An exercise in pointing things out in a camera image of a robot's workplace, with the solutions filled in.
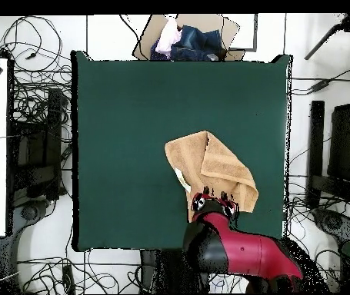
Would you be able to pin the tan terry towel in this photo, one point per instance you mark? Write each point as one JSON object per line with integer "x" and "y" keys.
{"x": 217, "y": 166}

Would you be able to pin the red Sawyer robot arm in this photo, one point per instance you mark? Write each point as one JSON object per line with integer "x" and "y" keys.
{"x": 245, "y": 249}

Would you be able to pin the grey round stand foot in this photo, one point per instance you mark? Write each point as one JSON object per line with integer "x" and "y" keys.
{"x": 333, "y": 222}
{"x": 28, "y": 212}

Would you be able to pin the dark green table cloth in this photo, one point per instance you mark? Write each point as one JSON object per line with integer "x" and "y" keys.
{"x": 116, "y": 123}

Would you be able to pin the blue jeans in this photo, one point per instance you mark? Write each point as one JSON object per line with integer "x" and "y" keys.
{"x": 196, "y": 43}

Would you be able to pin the black power strip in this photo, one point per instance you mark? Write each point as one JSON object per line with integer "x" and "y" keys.
{"x": 68, "y": 278}

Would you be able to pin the white garment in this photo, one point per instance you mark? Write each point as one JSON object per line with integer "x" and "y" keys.
{"x": 168, "y": 37}

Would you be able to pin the cardboard box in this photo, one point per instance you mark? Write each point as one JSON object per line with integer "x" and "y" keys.
{"x": 211, "y": 23}

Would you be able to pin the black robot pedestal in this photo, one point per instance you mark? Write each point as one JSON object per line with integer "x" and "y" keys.
{"x": 162, "y": 270}

